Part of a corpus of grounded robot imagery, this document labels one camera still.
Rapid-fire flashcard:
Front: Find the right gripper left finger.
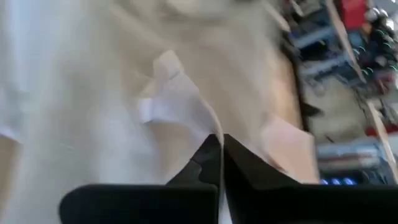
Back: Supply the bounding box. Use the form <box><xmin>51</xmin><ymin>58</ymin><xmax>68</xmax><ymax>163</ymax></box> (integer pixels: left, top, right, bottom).
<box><xmin>58</xmin><ymin>133</ymin><xmax>223</xmax><ymax>224</ymax></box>

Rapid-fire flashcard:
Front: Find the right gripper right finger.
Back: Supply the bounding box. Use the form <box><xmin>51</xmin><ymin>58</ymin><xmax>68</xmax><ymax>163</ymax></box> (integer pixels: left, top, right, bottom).
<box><xmin>222</xmin><ymin>133</ymin><xmax>398</xmax><ymax>224</ymax></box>

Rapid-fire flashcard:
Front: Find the white beige-checked towel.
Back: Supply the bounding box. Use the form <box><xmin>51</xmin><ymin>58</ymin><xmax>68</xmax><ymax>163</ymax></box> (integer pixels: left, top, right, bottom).
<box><xmin>0</xmin><ymin>0</ymin><xmax>224</xmax><ymax>224</ymax></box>

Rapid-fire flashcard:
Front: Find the red storage bin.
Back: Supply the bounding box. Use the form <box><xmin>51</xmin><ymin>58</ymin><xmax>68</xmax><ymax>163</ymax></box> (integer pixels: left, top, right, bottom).
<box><xmin>337</xmin><ymin>0</ymin><xmax>369</xmax><ymax>31</ymax></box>

